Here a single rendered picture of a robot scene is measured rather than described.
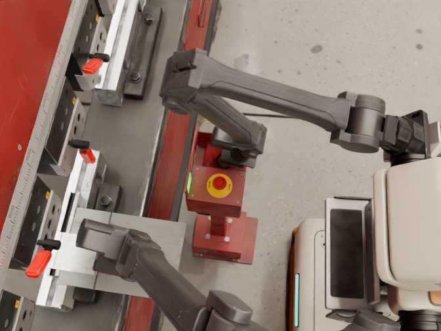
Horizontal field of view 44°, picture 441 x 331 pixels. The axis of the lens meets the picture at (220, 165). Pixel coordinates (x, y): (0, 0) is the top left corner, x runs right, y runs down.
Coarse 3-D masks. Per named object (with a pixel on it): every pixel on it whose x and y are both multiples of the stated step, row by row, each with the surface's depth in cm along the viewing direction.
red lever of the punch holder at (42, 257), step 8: (40, 240) 99; (48, 240) 98; (56, 240) 98; (48, 248) 97; (56, 248) 98; (40, 256) 94; (48, 256) 95; (32, 264) 92; (40, 264) 92; (32, 272) 91; (40, 272) 92
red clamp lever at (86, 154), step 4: (76, 140) 107; (80, 140) 107; (68, 144) 107; (72, 144) 107; (76, 144) 107; (80, 144) 107; (84, 144) 107; (88, 144) 107; (80, 148) 107; (84, 148) 107; (88, 148) 108; (80, 152) 110; (84, 152) 110; (88, 152) 110; (92, 152) 112; (84, 156) 111; (88, 156) 111; (92, 156) 113; (84, 160) 114; (88, 160) 113; (92, 160) 114
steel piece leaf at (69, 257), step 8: (64, 232) 126; (64, 240) 125; (72, 240) 125; (64, 248) 124; (72, 248) 124; (80, 248) 124; (56, 256) 124; (64, 256) 124; (72, 256) 124; (80, 256) 124; (88, 256) 124; (56, 264) 123; (64, 264) 123; (72, 264) 123; (80, 264) 123; (88, 264) 123; (80, 272) 122; (88, 272) 122; (96, 272) 122
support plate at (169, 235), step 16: (80, 208) 128; (80, 224) 126; (128, 224) 126; (144, 224) 127; (160, 224) 127; (176, 224) 127; (160, 240) 125; (176, 240) 125; (176, 256) 124; (64, 272) 122; (96, 288) 121; (112, 288) 121; (128, 288) 121
